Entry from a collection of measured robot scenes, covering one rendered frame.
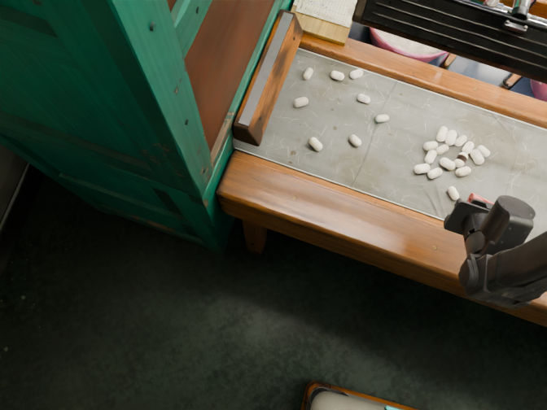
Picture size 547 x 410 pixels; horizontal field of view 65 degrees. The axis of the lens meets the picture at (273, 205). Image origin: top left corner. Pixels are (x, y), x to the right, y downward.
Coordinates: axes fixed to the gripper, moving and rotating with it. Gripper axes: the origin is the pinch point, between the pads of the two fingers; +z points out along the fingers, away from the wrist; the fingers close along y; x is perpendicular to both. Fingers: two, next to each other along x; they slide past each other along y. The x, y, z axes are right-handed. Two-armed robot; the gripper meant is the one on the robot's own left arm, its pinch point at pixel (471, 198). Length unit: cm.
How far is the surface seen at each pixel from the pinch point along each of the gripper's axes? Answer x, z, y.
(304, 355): 93, 22, 11
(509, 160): -1.6, 20.8, -11.0
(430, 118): -4.1, 23.7, 9.1
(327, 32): -14, 30, 39
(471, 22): -29.2, -1.6, 15.6
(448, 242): 11.8, 0.3, -1.0
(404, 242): 13.8, -2.1, 7.7
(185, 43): -22, -31, 50
